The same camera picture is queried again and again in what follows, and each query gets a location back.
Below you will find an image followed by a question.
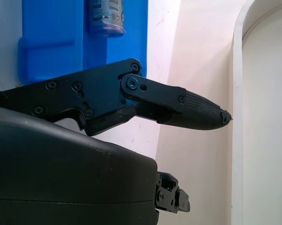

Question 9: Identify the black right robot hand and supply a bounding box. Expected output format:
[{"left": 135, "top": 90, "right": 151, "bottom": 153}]
[{"left": 0, "top": 58, "right": 233, "bottom": 225}]

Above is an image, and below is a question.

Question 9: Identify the white curved container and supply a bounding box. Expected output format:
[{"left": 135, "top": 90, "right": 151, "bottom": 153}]
[{"left": 230, "top": 0, "right": 282, "bottom": 225}]

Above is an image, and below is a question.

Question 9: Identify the purple trash bag roll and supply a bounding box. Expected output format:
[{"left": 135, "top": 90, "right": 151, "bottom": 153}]
[{"left": 88, "top": 0, "right": 126, "bottom": 38}]

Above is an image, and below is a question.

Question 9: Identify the blue plastic tray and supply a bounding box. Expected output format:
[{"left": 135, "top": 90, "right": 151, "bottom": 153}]
[{"left": 17, "top": 0, "right": 148, "bottom": 108}]

